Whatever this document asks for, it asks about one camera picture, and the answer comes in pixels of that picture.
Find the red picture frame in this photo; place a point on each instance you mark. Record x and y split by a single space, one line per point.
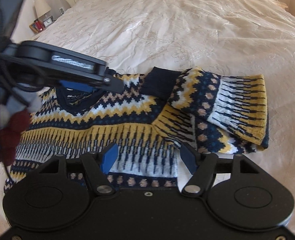
37 26

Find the small white alarm clock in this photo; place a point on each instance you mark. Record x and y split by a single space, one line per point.
48 21

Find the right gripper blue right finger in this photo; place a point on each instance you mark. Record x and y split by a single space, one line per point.
202 168

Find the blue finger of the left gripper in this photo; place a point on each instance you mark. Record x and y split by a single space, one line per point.
81 87

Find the cream left bedside lamp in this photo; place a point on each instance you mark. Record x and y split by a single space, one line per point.
42 9

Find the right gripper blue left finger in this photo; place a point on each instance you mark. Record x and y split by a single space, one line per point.
96 168

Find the navy yellow patterned knit sweater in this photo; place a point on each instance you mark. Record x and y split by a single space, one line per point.
154 115

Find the white floral embroidered bedspread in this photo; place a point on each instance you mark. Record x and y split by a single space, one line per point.
223 36

